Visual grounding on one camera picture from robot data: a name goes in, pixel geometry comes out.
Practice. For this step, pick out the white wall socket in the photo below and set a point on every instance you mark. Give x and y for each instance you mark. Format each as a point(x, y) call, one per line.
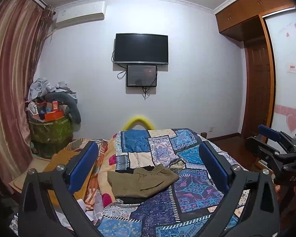
point(211, 128)

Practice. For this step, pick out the white wall air conditioner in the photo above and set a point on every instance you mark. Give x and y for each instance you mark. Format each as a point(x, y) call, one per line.
point(79, 14)

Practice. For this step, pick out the grey long pillow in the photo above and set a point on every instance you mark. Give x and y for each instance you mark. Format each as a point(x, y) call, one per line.
point(72, 108)

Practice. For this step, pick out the small black wall screen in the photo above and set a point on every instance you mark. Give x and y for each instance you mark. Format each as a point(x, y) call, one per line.
point(141, 75)

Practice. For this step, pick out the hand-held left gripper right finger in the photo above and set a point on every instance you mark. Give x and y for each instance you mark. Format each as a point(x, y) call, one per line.
point(213, 165)

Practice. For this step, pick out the pile of grey clothes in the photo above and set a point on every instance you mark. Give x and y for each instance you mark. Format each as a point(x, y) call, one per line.
point(46, 86)

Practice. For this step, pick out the peach floral bed sheet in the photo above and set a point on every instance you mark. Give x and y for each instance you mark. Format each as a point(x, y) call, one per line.
point(106, 158)

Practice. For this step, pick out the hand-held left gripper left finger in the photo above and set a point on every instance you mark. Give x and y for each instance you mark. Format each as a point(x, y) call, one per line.
point(83, 165)

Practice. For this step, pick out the white sliding wardrobe door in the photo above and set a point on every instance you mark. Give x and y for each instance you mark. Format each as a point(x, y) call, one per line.
point(286, 79)

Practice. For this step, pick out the wooden bed post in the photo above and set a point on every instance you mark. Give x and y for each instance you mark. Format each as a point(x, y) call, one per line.
point(204, 135)

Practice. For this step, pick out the green fabric bin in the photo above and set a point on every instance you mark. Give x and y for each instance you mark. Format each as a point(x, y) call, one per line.
point(50, 134)

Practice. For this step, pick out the black wall television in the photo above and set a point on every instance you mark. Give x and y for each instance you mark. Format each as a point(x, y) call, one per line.
point(141, 48)

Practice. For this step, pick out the tan floor mat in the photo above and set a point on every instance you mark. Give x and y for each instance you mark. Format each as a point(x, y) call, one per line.
point(27, 175)

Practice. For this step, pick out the yellow curved object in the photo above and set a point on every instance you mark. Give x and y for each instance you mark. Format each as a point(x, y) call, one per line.
point(138, 121)

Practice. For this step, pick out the brown wooden wardrobe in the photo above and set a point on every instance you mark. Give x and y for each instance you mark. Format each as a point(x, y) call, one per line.
point(255, 17)

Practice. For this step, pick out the olive green pants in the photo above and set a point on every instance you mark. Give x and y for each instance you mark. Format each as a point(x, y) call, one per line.
point(143, 182)

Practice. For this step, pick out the pink striped curtain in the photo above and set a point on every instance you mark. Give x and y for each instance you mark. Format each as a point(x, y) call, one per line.
point(9, 79)

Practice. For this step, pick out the blue patchwork quilt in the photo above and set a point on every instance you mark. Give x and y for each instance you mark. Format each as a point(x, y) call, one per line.
point(187, 197)

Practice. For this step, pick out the orange box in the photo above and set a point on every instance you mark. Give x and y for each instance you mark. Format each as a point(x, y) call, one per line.
point(54, 115)

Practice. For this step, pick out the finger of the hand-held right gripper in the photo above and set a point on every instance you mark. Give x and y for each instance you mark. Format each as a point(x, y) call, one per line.
point(270, 132)
point(260, 149)

